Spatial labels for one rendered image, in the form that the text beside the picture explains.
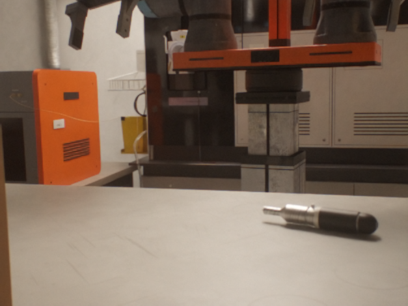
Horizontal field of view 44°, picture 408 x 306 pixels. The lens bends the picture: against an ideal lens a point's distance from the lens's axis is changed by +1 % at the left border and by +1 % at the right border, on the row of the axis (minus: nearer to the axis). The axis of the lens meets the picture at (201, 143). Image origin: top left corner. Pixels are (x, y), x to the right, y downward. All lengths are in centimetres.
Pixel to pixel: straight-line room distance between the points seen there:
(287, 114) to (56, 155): 91
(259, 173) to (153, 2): 54
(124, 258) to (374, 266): 25
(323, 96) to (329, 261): 161
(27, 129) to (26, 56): 211
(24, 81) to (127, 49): 178
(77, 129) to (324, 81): 99
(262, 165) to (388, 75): 92
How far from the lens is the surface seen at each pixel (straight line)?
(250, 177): 134
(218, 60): 134
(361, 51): 125
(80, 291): 47
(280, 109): 131
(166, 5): 143
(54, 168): 187
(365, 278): 49
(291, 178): 131
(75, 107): 199
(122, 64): 355
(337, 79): 210
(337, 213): 62
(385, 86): 211
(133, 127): 232
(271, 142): 133
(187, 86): 213
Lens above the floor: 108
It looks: 7 degrees down
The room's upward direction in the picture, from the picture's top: 1 degrees counter-clockwise
